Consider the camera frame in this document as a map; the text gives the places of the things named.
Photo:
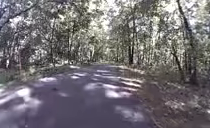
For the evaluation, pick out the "grass verge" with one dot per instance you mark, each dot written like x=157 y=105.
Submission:
x=16 y=76

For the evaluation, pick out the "wood of trees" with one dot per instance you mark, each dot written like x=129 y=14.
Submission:
x=139 y=36

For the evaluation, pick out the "grey asphalt road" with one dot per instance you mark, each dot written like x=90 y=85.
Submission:
x=83 y=103

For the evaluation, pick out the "leaf-strewn dirt verge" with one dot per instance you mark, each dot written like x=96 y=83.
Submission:
x=179 y=103

